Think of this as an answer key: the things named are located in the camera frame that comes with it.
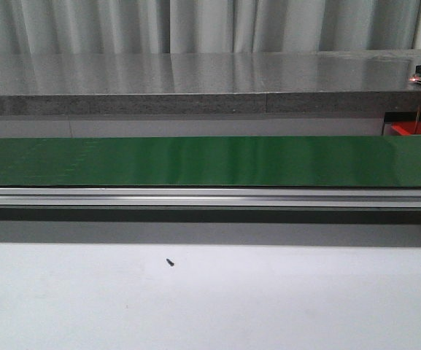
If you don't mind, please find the grey stone counter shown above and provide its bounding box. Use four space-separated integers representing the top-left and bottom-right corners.
0 50 421 116

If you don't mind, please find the green conveyor belt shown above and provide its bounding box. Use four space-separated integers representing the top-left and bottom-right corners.
0 136 421 187

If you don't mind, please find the red plastic tray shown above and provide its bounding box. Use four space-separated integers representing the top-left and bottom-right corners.
391 121 421 136

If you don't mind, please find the grey curtain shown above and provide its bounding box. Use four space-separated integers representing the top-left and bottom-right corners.
0 1 421 54

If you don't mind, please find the aluminium conveyor frame rail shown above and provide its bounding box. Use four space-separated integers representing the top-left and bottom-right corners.
0 186 421 251

